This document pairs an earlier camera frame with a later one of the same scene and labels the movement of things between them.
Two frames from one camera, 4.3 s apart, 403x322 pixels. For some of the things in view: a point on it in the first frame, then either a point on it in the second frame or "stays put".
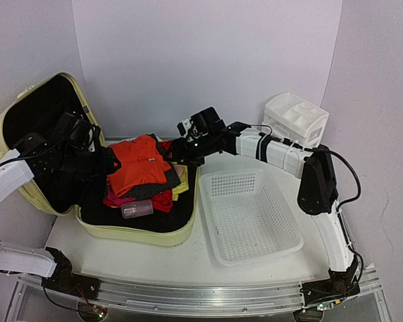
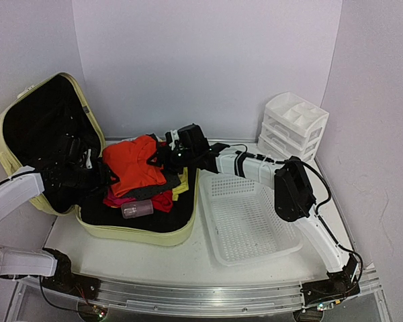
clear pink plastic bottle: x=137 y=208 stays put
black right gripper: x=180 y=149 → x=163 y=154
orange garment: x=142 y=164 stays put
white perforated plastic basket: x=248 y=222 stays put
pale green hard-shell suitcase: x=133 y=192 stays put
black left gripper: x=104 y=165 → x=100 y=176
